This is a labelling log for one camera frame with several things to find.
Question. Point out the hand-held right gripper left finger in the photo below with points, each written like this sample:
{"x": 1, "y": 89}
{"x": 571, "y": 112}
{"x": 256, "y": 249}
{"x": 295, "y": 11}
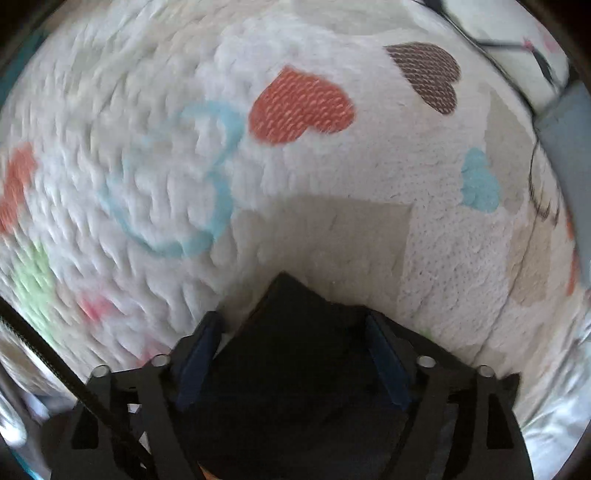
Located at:
{"x": 199, "y": 357}

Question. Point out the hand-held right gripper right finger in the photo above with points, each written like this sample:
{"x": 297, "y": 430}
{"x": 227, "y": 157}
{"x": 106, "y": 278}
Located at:
{"x": 387, "y": 357}

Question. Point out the black pants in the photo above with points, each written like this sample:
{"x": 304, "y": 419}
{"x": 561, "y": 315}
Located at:
{"x": 304, "y": 383}

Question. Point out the white heart print blanket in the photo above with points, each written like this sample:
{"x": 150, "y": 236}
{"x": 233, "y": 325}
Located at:
{"x": 300, "y": 184}

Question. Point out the grey blue cloth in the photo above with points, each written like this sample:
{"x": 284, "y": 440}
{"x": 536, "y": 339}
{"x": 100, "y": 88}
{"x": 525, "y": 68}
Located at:
{"x": 565, "y": 138}

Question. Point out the white printed pillow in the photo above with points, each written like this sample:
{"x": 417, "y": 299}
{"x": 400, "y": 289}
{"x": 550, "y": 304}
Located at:
{"x": 517, "y": 46}

